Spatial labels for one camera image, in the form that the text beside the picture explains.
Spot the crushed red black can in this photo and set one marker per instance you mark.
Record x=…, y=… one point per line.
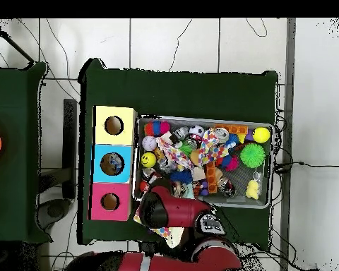
x=226, y=187

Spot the large polka dot cloth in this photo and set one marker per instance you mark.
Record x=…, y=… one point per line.
x=163, y=231

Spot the cream muslin cloth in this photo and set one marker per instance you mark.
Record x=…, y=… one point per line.
x=178, y=237

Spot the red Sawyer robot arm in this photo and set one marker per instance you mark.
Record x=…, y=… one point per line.
x=175, y=212

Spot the wooden box with three holes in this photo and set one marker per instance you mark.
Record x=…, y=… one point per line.
x=101, y=169

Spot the shallow clear bin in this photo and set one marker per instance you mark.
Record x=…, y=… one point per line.
x=269, y=158

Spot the white baseball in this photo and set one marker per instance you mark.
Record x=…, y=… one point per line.
x=150, y=143

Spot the yellow smiley ball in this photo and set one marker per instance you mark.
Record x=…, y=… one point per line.
x=148, y=160

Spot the rainbow spiky toy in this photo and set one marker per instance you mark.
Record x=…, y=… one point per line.
x=158, y=128

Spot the black and white soccer ball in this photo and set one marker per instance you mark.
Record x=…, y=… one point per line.
x=196, y=132

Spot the small polka dot cloth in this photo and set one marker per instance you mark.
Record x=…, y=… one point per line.
x=209, y=149

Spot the crushed silver can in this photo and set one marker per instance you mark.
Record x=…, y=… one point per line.
x=221, y=135

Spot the large green spiky ball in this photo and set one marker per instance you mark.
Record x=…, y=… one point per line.
x=252, y=155

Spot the yellow rubber duck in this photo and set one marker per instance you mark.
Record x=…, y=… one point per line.
x=252, y=189

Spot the black flat panel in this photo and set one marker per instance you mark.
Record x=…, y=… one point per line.
x=70, y=147

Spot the grey floor stand base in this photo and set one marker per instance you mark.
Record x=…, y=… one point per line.
x=53, y=210

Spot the green covered side table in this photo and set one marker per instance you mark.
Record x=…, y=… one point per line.
x=17, y=169

